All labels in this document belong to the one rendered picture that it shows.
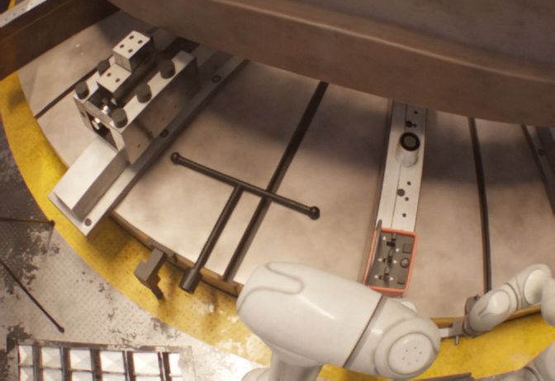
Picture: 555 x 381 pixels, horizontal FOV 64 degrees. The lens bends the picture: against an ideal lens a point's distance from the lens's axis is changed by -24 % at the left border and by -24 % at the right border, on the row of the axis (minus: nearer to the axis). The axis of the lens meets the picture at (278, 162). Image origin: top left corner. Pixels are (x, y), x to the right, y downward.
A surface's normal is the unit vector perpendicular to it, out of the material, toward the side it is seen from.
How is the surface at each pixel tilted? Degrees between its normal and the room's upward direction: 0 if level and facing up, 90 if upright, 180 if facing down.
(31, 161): 0
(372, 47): 90
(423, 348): 26
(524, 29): 72
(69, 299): 0
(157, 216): 0
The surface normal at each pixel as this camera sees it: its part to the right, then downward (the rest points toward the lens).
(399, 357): 0.04, -0.15
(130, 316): -0.01, -0.53
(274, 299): -0.37, -0.37
